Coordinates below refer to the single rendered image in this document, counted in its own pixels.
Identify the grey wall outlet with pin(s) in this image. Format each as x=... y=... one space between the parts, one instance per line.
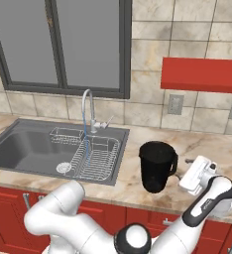
x=175 y=104

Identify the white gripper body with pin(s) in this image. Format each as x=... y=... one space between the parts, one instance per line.
x=193 y=177

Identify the grey framed window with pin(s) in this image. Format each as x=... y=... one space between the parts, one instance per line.
x=61 y=43

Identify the grey sink basin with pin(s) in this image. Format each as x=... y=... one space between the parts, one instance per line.
x=25 y=149

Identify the round sink drain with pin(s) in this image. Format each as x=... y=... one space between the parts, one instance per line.
x=63 y=167

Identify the thin blue water stream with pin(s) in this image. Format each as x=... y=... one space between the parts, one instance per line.
x=86 y=142

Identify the red wall shelf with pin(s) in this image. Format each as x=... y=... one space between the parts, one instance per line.
x=200 y=74

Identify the black jug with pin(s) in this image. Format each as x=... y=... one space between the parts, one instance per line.
x=156 y=165

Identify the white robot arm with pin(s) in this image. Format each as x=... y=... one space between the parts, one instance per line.
x=71 y=221

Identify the red drawer front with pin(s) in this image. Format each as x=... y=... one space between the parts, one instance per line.
x=154 y=220

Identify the silver sink faucet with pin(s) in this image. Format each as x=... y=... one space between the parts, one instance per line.
x=92 y=115

